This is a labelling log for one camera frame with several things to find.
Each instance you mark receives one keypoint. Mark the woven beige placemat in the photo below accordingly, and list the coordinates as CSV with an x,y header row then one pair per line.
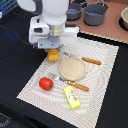
x,y
96,79

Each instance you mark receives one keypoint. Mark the left grey toy pot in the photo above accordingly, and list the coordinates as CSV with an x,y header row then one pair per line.
x,y
74,11

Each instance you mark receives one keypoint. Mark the fork with wooden handle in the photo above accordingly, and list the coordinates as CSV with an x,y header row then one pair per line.
x,y
74,84

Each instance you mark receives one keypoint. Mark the right grey toy pot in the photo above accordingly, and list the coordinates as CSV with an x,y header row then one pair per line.
x,y
94,14

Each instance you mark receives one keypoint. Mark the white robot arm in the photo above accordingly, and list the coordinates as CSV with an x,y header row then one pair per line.
x,y
52,12

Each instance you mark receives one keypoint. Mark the red toy tomato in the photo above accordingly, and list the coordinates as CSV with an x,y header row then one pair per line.
x,y
46,83

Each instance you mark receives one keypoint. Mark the round wooden plate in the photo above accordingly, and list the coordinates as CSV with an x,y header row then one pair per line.
x,y
72,68

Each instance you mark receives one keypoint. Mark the beige bowl at edge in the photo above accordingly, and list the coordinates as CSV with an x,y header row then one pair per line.
x,y
124,16

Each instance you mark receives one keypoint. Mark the toy bread loaf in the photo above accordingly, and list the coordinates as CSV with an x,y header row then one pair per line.
x,y
53,55

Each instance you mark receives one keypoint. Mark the yellow butter box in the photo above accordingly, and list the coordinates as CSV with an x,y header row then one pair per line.
x,y
71,97

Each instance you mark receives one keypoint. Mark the knife with wooden handle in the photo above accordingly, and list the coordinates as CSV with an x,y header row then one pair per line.
x,y
83,58

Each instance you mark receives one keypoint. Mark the grey toy pot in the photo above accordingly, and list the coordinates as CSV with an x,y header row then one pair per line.
x,y
74,11
94,14

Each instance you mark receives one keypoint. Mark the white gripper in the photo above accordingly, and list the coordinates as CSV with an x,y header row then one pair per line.
x,y
45,36

